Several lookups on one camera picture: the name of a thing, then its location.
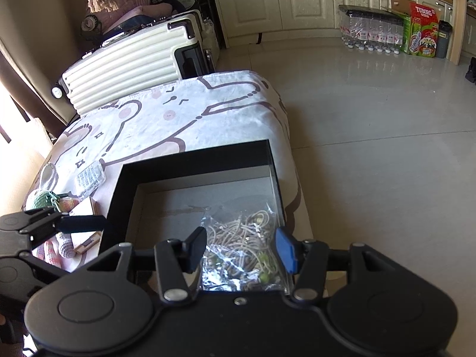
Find bag of beige cords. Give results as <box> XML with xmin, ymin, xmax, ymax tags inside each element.
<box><xmin>201</xmin><ymin>197</ymin><xmax>289</xmax><ymax>292</ymax></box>

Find red playing cards box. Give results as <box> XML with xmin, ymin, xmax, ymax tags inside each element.
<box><xmin>69</xmin><ymin>197</ymin><xmax>102</xmax><ymax>255</ymax></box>

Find crocheted pastel bunny toy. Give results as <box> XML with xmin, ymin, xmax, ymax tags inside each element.
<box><xmin>25</xmin><ymin>163</ymin><xmax>76</xmax><ymax>259</ymax></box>

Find cartoon bear bed sheet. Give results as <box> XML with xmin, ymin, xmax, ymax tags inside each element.
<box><xmin>21</xmin><ymin>69</ymin><xmax>314</xmax><ymax>280</ymax></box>

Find black storage box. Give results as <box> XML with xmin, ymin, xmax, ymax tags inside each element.
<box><xmin>100</xmin><ymin>140</ymin><xmax>285</xmax><ymax>288</ymax></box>

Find white ribbed suitcase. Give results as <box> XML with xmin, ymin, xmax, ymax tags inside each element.
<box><xmin>51</xmin><ymin>10</ymin><xmax>220</xmax><ymax>115</ymax></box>

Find pack of water bottles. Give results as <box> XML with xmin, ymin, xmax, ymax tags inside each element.
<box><xmin>339</xmin><ymin>5</ymin><xmax>404</xmax><ymax>55</ymax></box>

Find red green snack carton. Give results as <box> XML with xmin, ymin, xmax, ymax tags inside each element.
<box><xmin>402</xmin><ymin>0</ymin><xmax>439</xmax><ymax>58</ymax></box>

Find dark grey trash bin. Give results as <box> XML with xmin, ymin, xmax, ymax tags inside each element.
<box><xmin>435</xmin><ymin>20</ymin><xmax>452</xmax><ymax>59</ymax></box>

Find brown cardboard piece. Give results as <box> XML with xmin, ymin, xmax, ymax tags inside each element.
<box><xmin>390</xmin><ymin>0</ymin><xmax>414</xmax><ymax>15</ymax></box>

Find green crochet keychain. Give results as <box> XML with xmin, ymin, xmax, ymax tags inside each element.
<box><xmin>33</xmin><ymin>191</ymin><xmax>68</xmax><ymax>211</ymax></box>

